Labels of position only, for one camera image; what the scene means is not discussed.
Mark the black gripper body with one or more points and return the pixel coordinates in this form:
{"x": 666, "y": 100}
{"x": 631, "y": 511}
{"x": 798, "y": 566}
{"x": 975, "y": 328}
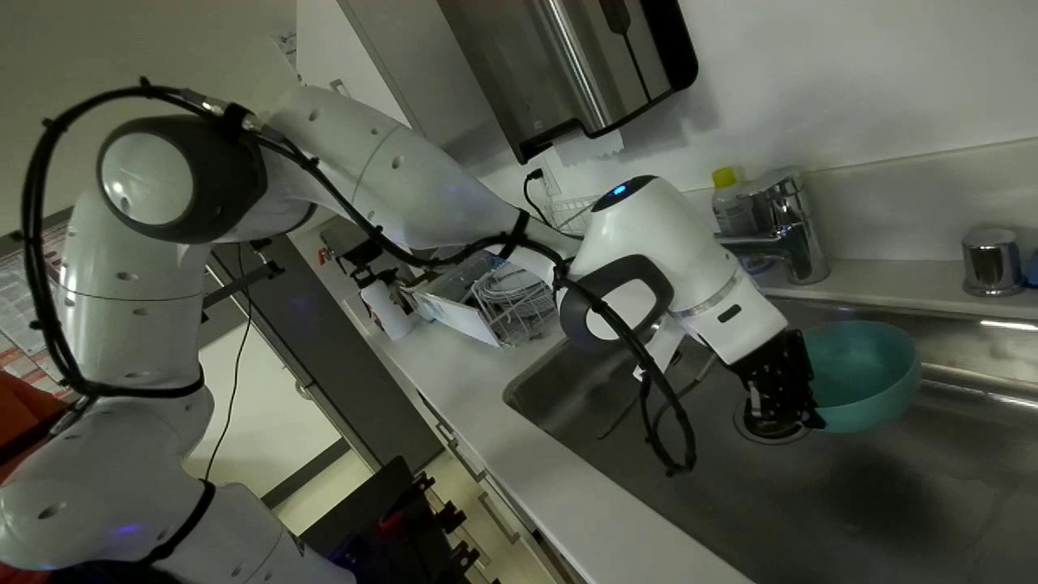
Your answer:
{"x": 780, "y": 368}

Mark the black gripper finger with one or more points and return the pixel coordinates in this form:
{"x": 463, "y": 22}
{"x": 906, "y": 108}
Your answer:
{"x": 812, "y": 411}
{"x": 770, "y": 421}

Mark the light blue bowl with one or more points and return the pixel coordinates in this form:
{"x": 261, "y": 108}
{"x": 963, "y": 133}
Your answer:
{"x": 864, "y": 374}

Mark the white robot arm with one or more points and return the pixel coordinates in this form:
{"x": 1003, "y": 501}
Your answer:
{"x": 376, "y": 173}

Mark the round sink drain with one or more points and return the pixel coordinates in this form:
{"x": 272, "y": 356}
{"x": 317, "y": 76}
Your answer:
{"x": 746, "y": 424}

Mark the stainless steel sink basin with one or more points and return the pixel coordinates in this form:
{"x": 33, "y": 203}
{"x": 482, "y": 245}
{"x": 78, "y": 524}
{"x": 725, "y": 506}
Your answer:
{"x": 864, "y": 506}

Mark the chrome sink faucet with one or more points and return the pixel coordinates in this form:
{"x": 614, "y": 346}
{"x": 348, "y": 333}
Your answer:
{"x": 780, "y": 229}

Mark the soap bottle yellow cap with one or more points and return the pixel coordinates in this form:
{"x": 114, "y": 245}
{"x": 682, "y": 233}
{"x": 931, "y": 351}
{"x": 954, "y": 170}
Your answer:
{"x": 728, "y": 199}

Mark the chrome cup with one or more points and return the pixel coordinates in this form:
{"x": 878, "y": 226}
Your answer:
{"x": 991, "y": 262}

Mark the white paper card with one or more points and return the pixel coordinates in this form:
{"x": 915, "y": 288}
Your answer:
{"x": 458, "y": 316}

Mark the steel paper towel dispenser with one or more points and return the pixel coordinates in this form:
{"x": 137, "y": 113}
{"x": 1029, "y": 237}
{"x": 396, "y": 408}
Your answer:
{"x": 563, "y": 65}

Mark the dark cabinet panel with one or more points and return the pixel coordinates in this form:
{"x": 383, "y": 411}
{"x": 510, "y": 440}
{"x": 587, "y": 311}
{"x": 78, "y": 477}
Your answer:
{"x": 325, "y": 357}

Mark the red object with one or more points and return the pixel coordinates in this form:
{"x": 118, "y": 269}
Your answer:
{"x": 21, "y": 417}

